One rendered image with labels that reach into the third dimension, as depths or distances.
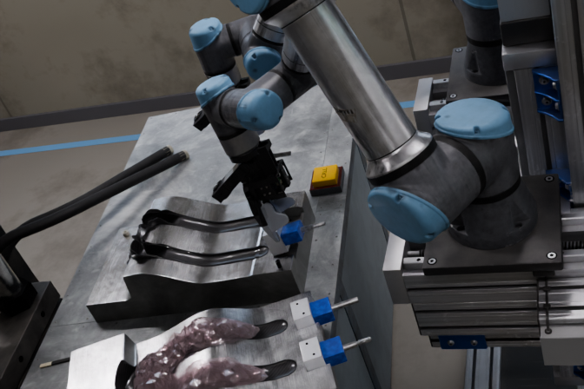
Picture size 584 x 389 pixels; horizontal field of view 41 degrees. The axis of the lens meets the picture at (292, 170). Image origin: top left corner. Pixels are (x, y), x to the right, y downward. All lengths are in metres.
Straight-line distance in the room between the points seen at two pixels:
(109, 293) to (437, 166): 0.94
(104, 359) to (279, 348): 0.35
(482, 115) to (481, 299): 0.36
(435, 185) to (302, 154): 0.99
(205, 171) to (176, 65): 2.02
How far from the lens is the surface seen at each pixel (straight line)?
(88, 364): 1.65
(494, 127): 1.22
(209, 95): 1.50
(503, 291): 1.42
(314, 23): 1.12
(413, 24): 3.74
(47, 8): 4.32
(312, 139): 2.15
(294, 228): 1.64
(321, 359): 1.47
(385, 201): 1.16
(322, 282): 1.71
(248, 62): 1.59
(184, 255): 1.77
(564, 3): 1.30
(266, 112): 1.41
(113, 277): 1.89
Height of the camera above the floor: 1.97
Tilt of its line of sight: 34 degrees down
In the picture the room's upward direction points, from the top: 21 degrees counter-clockwise
